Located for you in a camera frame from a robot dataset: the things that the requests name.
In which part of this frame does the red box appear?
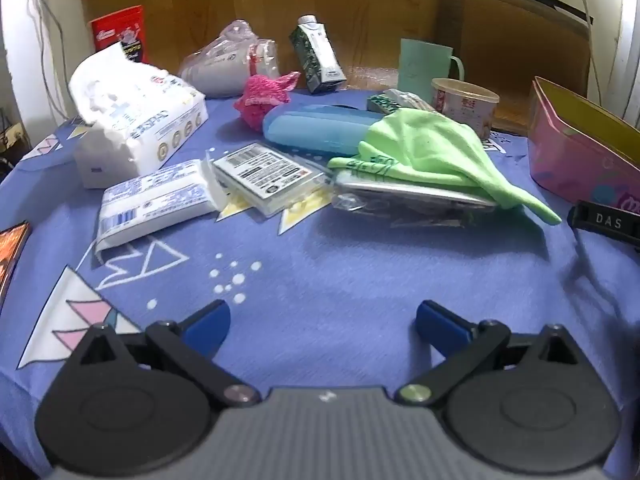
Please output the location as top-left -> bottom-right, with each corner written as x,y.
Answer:
89,5 -> 150,64

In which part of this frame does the white cable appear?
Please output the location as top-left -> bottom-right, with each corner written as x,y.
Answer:
574,0 -> 602,106

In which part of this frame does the teal mug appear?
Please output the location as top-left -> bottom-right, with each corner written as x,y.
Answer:
397,37 -> 466,97

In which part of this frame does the plastic bag of white cups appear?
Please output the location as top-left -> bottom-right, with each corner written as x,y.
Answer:
179,19 -> 281,99

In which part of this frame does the pink storage box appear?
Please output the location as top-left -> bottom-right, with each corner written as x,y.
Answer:
527,76 -> 640,213

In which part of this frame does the green foil pill pack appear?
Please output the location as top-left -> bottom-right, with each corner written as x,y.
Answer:
366,88 -> 437,115

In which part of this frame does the clear plastic packet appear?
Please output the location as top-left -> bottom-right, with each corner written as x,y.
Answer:
330,170 -> 501,228

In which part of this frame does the brown chair back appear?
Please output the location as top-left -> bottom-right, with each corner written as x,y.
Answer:
439,0 -> 592,137

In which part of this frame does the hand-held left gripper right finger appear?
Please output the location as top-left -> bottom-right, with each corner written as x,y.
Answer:
394,300 -> 592,407

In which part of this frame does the blue oblong case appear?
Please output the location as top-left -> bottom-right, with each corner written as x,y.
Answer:
262,104 -> 387,157

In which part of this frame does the grey cable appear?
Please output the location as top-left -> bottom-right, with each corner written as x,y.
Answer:
27,0 -> 69,122

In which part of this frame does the green cloth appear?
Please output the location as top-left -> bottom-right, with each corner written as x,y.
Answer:
327,107 -> 563,226

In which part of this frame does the pink knitted cloth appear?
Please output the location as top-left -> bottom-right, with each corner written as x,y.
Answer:
233,71 -> 301,132

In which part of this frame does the wooden board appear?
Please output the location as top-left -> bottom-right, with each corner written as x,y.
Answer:
74,0 -> 473,92

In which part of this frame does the blue printed tablecloth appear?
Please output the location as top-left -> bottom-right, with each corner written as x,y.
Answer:
0,87 -> 640,480

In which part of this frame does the small white tissue pack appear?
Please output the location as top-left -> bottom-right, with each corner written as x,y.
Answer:
94,159 -> 230,254

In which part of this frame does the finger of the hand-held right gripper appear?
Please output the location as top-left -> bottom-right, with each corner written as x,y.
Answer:
567,200 -> 640,247

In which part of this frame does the flat pack with barcode label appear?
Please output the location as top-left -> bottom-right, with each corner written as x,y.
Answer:
212,142 -> 327,219

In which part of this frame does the green and white drink carton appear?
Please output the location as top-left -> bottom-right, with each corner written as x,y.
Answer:
288,14 -> 347,95

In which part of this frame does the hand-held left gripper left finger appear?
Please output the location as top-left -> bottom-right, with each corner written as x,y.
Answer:
65,300 -> 262,407

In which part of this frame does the large white tissue pack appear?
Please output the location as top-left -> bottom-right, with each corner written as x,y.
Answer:
69,42 -> 209,190

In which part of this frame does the paper bowl with gold rim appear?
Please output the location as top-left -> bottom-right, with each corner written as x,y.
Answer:
430,78 -> 501,141

